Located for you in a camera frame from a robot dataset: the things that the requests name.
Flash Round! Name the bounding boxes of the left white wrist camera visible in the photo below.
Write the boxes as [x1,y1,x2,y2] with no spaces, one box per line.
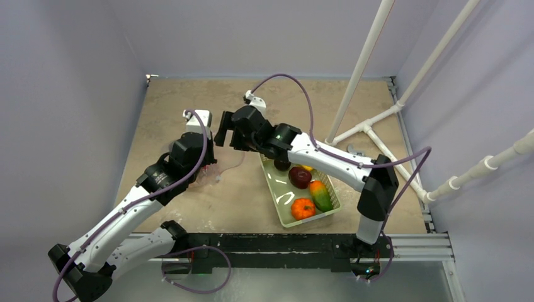
[183,109,213,140]

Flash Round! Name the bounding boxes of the metal adjustable wrench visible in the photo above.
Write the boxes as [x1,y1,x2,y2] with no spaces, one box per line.
[346,144,366,157]

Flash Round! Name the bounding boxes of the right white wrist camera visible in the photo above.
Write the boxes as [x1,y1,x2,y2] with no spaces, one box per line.
[243,90,266,116]

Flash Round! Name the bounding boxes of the dark purple plum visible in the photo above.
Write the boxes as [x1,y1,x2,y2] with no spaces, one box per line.
[273,160,292,172]

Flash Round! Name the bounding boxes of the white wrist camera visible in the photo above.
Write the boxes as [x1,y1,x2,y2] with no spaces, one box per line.
[243,90,266,116]
[183,109,213,140]

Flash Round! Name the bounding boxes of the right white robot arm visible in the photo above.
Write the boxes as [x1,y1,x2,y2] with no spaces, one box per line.
[213,105,399,256]

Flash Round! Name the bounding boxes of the small orange pumpkin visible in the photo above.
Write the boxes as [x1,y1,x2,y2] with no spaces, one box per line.
[291,198,316,220]

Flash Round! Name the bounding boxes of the white pipe frame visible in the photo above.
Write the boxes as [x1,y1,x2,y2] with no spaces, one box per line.
[326,1,533,204]

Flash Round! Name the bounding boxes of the black base frame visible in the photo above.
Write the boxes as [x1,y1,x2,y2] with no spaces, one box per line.
[160,221,394,280]

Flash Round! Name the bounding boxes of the clear pink zip bag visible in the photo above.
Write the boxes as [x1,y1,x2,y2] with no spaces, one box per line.
[194,151,245,186]

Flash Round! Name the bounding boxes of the green plastic basket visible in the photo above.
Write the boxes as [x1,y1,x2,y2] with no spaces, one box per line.
[259,154,343,228]

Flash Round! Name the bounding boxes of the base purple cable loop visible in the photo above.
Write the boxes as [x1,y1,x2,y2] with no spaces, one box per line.
[161,245,233,295]

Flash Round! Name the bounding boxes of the green orange mango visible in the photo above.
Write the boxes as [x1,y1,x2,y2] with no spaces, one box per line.
[309,180,334,212]

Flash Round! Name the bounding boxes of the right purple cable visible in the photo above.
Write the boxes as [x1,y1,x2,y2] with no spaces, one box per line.
[248,73,432,234]

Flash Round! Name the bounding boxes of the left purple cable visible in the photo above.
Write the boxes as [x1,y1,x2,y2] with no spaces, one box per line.
[50,109,208,302]

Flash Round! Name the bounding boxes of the dark red apple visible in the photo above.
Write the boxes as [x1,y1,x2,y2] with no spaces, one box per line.
[288,167,312,189]

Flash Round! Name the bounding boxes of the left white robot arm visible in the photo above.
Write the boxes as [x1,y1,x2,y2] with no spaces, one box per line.
[48,132,216,301]

